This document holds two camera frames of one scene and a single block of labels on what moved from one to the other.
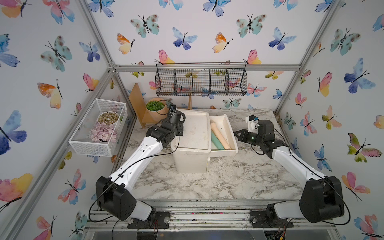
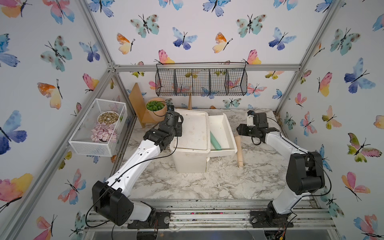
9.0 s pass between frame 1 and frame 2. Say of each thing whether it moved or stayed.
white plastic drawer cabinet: stayed
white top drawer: stayed
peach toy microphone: moved
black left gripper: stayed
